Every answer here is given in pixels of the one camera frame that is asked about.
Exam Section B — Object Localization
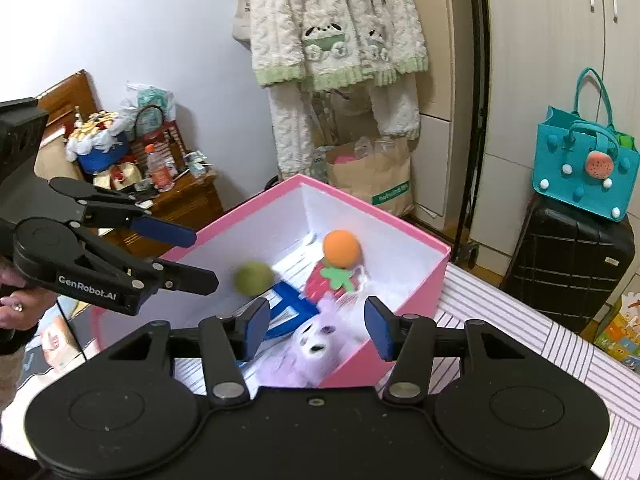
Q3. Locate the teal felt tote bag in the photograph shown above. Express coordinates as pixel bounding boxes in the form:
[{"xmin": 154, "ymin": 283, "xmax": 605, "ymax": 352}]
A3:
[{"xmin": 531, "ymin": 67, "xmax": 640, "ymax": 222}]

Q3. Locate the beige cabinet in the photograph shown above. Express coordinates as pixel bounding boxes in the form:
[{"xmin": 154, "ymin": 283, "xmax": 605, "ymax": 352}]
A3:
[{"xmin": 415, "ymin": 0, "xmax": 476, "ymax": 233}]

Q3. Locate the white green fleece robe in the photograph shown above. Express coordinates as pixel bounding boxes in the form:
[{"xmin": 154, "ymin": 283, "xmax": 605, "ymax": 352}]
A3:
[{"xmin": 248, "ymin": 0, "xmax": 430, "ymax": 181}]

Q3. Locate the orange label plastic bottle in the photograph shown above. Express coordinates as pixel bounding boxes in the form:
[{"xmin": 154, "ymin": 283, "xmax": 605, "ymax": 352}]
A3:
[{"xmin": 145, "ymin": 144, "xmax": 176, "ymax": 191}]

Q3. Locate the orange soft ball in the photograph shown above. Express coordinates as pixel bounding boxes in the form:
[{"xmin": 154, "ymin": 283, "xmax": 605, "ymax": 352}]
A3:
[{"xmin": 322, "ymin": 230, "xmax": 362, "ymax": 268}]

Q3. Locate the white hanging hat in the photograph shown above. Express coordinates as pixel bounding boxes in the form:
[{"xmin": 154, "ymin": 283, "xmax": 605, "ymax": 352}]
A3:
[{"xmin": 231, "ymin": 0, "xmax": 253, "ymax": 51}]

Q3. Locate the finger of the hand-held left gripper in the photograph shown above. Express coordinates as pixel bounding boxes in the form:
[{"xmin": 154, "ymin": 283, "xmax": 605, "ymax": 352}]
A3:
[
  {"xmin": 125, "ymin": 257, "xmax": 219, "ymax": 297},
  {"xmin": 49, "ymin": 176, "xmax": 197, "ymax": 249}
]

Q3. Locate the white wardrobe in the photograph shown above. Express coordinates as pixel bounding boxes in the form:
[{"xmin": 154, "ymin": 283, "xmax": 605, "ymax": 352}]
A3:
[{"xmin": 482, "ymin": 0, "xmax": 640, "ymax": 281}]

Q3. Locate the red plush strawberry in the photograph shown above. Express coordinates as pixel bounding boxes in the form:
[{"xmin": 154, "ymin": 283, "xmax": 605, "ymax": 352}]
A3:
[{"xmin": 305, "ymin": 255, "xmax": 368, "ymax": 306}]

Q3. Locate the wooden cabinet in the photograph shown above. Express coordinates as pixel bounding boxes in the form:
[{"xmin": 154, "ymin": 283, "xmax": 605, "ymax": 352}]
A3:
[{"xmin": 32, "ymin": 70, "xmax": 225, "ymax": 261}]

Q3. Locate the white crumpled plastic bag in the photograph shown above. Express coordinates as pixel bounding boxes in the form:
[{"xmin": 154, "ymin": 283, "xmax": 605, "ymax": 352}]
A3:
[{"xmin": 119, "ymin": 82, "xmax": 177, "ymax": 123}]

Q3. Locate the blue wrapped bouquet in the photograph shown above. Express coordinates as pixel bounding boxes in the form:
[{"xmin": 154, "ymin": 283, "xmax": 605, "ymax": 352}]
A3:
[{"xmin": 65, "ymin": 107, "xmax": 132, "ymax": 176}]

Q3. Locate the wicker basket with bag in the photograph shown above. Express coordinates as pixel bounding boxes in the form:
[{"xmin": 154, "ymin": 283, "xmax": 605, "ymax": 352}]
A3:
[{"xmin": 131, "ymin": 105, "xmax": 187, "ymax": 166}]

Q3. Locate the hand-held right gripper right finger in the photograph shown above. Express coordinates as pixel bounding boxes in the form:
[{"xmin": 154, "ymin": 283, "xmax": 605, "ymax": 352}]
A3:
[{"xmin": 364, "ymin": 296, "xmax": 523, "ymax": 408}]

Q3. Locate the blue and white soft toy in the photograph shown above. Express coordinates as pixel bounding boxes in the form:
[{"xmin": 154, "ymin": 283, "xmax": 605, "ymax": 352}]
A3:
[{"xmin": 235, "ymin": 280, "xmax": 321, "ymax": 361}]

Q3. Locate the purple plush toy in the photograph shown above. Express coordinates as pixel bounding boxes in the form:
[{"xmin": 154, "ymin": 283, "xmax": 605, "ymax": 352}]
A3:
[{"xmin": 257, "ymin": 295, "xmax": 373, "ymax": 388}]

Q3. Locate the person's left forearm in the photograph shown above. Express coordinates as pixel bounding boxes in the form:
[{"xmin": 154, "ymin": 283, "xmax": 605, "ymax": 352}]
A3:
[{"xmin": 0, "ymin": 327, "xmax": 41, "ymax": 411}]

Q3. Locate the green soft ball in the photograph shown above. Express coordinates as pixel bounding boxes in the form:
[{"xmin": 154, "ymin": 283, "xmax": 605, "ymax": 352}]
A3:
[{"xmin": 234, "ymin": 261, "xmax": 275, "ymax": 296}]

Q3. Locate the colourful gift bag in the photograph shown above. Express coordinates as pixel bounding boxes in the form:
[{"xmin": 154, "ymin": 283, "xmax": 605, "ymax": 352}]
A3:
[{"xmin": 592, "ymin": 294, "xmax": 640, "ymax": 373}]

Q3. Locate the brown paper bag green label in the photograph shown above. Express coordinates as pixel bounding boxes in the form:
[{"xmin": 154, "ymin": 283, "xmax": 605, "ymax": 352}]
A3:
[{"xmin": 325, "ymin": 135, "xmax": 416, "ymax": 218}]

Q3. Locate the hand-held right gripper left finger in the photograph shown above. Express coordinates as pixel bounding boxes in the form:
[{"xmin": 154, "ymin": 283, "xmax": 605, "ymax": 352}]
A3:
[{"xmin": 107, "ymin": 297, "xmax": 273, "ymax": 408}]

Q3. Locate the clear plastic wrap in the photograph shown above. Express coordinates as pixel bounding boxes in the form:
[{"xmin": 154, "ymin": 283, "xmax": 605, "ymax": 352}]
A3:
[{"xmin": 352, "ymin": 135, "xmax": 401, "ymax": 158}]

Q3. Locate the striped bed sheet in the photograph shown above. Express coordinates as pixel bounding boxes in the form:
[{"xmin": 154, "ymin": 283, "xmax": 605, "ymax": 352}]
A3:
[{"xmin": 375, "ymin": 260, "xmax": 640, "ymax": 480}]

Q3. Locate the black metal frame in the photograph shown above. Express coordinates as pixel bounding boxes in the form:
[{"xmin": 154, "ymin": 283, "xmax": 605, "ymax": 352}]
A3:
[{"xmin": 462, "ymin": 0, "xmax": 493, "ymax": 266}]

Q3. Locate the black suitcase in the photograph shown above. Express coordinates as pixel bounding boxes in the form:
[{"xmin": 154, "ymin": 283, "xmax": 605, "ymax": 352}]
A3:
[{"xmin": 500, "ymin": 192, "xmax": 636, "ymax": 333}]

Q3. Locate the pink cardboard box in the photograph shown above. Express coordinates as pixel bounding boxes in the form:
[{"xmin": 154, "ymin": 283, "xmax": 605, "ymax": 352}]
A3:
[{"xmin": 97, "ymin": 174, "xmax": 453, "ymax": 391}]

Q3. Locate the person's left hand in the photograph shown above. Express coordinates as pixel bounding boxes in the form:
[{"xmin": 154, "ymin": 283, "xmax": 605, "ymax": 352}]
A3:
[{"xmin": 0, "ymin": 255, "xmax": 58, "ymax": 333}]

